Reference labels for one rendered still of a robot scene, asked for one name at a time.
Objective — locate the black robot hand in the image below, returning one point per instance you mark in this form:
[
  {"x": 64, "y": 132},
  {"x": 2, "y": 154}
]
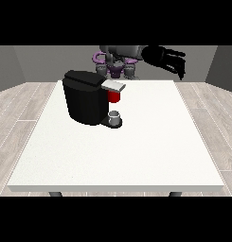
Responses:
[{"x": 155, "y": 56}]

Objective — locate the pale grey machine lid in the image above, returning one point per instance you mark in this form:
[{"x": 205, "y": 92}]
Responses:
[{"x": 113, "y": 85}]

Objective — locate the red pod holder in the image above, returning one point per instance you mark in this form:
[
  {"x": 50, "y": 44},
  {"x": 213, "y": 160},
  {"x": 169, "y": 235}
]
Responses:
[{"x": 113, "y": 96}]

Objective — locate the black coffee machine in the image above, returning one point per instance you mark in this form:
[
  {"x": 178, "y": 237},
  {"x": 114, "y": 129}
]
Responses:
[{"x": 84, "y": 100}]

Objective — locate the grey purple robot trunk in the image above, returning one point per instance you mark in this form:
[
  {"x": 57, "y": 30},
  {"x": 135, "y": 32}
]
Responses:
[{"x": 115, "y": 71}]

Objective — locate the small grey cup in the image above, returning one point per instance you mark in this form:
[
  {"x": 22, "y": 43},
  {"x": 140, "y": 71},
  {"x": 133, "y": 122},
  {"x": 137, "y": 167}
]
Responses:
[{"x": 114, "y": 118}]

